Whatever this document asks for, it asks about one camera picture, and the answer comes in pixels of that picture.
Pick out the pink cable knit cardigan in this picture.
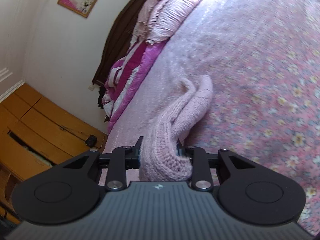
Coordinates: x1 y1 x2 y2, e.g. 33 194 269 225
139 75 214 181

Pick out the black clothes pile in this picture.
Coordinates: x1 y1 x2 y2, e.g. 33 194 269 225
98 86 106 109

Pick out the small black hanging bag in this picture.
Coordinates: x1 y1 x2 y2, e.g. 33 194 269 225
85 135 98 148

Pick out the magenta white striped quilt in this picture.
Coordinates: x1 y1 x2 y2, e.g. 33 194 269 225
101 40 167 133

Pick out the yellow wooden wardrobe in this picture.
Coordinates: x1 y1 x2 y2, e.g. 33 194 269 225
1 83 107 224

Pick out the dark wooden headboard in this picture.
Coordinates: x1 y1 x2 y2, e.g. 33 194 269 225
92 0 147 86

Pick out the pink floral bed sheet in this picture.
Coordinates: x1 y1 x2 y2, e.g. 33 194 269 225
105 0 319 235

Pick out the pink ruffled blanket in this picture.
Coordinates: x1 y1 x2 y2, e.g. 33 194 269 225
130 0 202 48

